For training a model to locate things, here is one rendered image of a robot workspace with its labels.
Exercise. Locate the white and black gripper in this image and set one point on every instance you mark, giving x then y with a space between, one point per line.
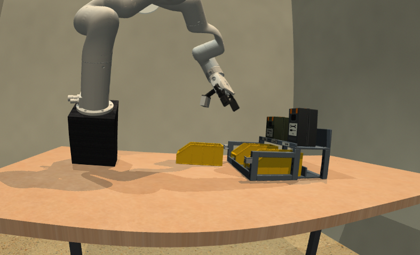
223 88

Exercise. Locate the grey shelf rack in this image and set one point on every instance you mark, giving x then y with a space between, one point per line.
323 142

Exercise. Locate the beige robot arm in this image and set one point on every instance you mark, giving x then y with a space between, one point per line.
99 19

